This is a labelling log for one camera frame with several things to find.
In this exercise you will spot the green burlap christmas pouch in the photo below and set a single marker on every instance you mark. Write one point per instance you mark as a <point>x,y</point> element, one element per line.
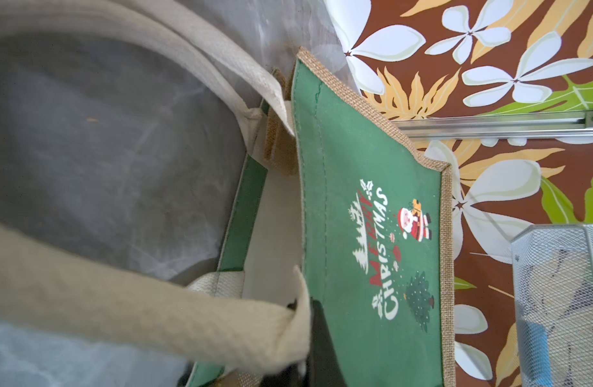
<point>376,226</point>

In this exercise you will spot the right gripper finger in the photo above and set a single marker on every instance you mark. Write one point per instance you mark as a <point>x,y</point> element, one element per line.
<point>321,367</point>

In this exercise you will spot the blue object in basket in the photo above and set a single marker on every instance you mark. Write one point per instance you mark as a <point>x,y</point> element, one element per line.
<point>535,365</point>

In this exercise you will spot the white mesh basket right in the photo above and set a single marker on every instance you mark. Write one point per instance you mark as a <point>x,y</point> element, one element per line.
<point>553,284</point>

